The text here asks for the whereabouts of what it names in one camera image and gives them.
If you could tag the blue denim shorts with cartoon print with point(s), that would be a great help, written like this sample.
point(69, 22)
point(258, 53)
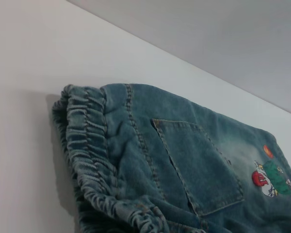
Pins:
point(184, 157)

